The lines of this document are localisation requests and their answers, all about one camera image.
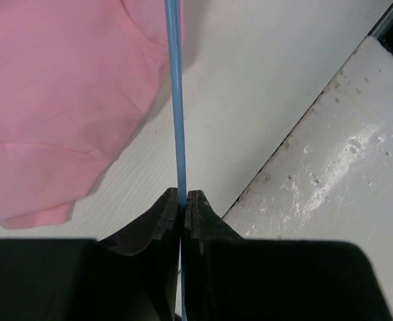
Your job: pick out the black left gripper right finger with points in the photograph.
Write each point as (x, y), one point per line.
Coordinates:
(203, 228)

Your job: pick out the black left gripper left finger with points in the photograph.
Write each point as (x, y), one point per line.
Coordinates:
(140, 268)

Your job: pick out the pink t shirt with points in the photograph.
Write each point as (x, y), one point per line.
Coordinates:
(76, 80)

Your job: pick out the blue wire hanger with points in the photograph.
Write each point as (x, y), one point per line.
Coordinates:
(173, 21)

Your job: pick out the white foam board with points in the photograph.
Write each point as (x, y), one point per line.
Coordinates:
(332, 177)

